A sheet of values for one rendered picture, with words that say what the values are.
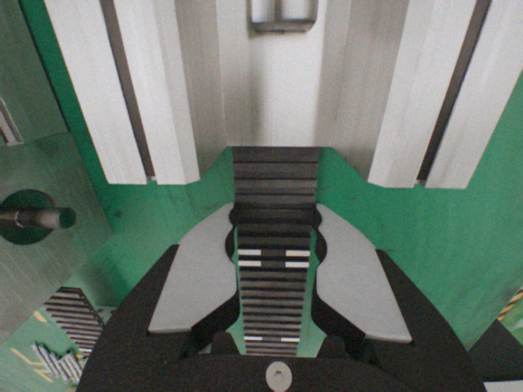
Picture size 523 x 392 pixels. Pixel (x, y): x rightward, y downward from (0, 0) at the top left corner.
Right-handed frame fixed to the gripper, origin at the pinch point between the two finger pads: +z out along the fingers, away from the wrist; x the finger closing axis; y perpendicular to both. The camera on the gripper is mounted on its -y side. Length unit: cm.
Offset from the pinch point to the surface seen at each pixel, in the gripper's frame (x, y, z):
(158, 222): -9.5, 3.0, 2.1
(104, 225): -14.0, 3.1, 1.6
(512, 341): 45, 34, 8
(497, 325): 45, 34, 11
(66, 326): -20.5, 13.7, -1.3
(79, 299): -16.8, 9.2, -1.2
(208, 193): -4.9, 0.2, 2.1
